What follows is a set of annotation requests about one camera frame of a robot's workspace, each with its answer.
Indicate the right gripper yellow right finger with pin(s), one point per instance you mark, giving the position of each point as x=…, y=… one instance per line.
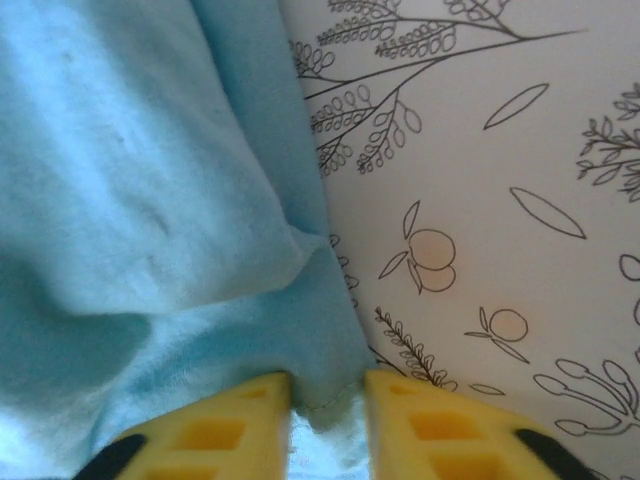
x=450, y=440

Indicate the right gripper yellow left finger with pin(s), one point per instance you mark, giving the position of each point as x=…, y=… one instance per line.
x=210, y=440

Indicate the light blue t-shirt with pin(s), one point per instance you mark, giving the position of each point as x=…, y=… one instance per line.
x=150, y=200

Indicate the white floral print tablecloth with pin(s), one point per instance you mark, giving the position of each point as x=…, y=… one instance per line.
x=475, y=175

